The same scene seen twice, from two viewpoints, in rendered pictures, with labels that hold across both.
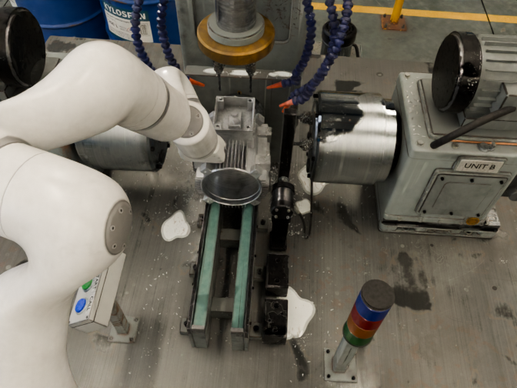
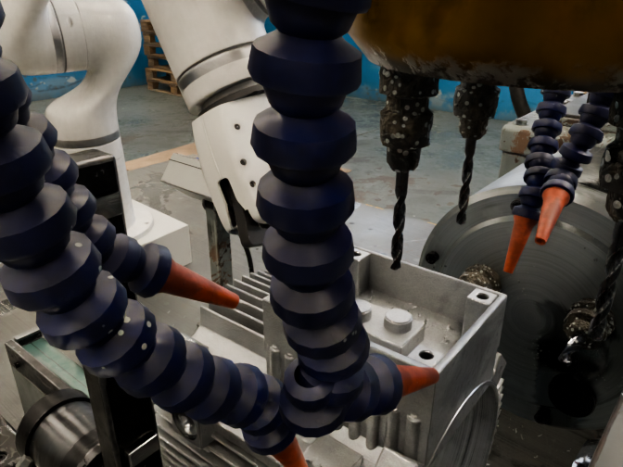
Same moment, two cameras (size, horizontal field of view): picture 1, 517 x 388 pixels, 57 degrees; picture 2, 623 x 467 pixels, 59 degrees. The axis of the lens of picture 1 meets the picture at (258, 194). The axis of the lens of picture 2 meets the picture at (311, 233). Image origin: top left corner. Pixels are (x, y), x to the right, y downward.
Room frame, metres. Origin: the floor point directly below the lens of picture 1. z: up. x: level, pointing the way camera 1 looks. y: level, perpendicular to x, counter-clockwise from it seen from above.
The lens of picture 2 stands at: (1.02, -0.19, 1.33)
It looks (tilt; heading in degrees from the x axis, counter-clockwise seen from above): 25 degrees down; 128
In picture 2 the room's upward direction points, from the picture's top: straight up
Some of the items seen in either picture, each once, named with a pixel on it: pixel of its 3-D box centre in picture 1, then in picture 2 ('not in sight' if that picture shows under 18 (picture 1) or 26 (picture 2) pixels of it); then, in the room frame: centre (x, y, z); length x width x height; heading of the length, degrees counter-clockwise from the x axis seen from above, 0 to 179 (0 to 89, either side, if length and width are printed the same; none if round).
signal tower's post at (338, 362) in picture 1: (355, 336); not in sight; (0.36, -0.22, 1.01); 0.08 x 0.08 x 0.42; 88
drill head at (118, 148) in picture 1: (108, 124); (577, 260); (0.92, 0.42, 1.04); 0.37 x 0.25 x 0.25; 88
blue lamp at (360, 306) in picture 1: (374, 301); not in sight; (0.36, -0.22, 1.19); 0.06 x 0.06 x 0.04
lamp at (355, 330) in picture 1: (364, 319); not in sight; (0.36, -0.22, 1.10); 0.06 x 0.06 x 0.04
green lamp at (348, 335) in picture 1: (359, 328); not in sight; (0.36, -0.22, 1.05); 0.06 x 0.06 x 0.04
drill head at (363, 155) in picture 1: (357, 138); not in sight; (0.90, -0.26, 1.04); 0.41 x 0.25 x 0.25; 88
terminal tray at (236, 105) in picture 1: (234, 122); (382, 343); (0.87, 0.07, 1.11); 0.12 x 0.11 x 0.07; 0
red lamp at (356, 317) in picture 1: (368, 310); not in sight; (0.36, -0.22, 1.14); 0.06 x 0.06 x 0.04
